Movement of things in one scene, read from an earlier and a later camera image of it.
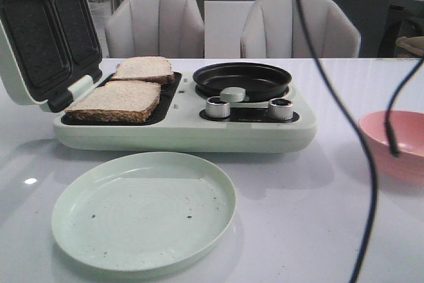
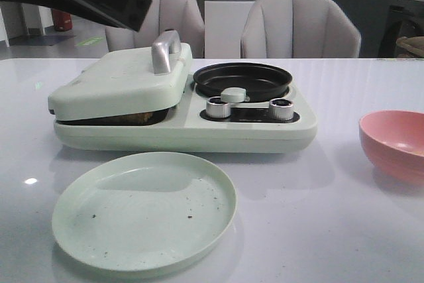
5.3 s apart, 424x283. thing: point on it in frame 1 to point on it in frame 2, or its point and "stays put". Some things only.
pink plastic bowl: (408, 128) stays put
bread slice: (125, 101) to (142, 118)
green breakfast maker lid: (49, 35) to (135, 81)
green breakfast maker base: (186, 120) stays put
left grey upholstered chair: (156, 22) stays put
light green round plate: (142, 211) stays put
